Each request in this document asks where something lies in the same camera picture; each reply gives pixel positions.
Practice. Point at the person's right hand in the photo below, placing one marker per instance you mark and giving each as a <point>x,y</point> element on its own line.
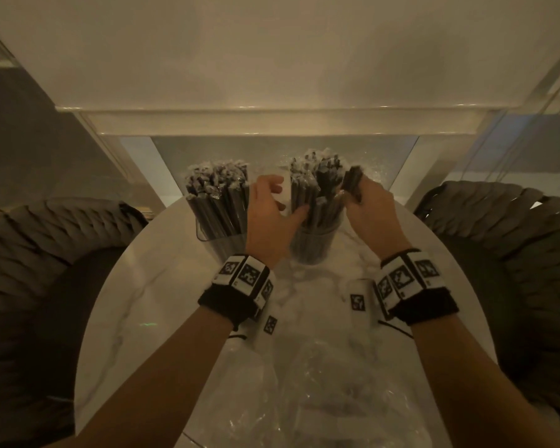
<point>378,223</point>

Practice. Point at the person's left hand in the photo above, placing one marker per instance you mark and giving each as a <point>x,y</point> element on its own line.
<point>261,228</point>

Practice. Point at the person's right fingers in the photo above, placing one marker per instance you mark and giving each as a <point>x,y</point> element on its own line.
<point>367,186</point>

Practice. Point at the person's left thumb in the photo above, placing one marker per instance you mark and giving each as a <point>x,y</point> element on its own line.
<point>297,216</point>

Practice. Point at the small bunch of black straws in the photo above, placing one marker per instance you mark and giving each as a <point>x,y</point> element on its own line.
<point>353,179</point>

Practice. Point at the person's left forearm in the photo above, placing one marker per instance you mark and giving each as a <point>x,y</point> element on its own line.
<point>168,382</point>

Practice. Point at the person's right forearm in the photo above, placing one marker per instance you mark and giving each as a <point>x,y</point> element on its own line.
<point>476,387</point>

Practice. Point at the clear plastic cup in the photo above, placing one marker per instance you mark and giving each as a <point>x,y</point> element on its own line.
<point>315,244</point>
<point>219,244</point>

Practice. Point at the bundle of wrapped black straws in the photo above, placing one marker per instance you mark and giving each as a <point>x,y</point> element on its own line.
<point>319,186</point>
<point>221,195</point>

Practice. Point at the black left wristband with markers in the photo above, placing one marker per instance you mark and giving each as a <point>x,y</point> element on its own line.
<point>242,284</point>

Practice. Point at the black wristband with markers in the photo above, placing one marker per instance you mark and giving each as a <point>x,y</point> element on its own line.
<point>410,284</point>
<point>242,284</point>

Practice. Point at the white window sill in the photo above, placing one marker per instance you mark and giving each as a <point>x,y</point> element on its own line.
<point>280,118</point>

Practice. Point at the black right wristband with markers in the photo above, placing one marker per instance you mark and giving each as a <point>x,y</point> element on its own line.
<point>410,284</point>

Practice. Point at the dark woven chair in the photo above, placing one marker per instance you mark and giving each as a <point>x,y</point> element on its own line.
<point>518,275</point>
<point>32,293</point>

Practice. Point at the clear plastic bag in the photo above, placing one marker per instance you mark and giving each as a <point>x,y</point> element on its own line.
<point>317,401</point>

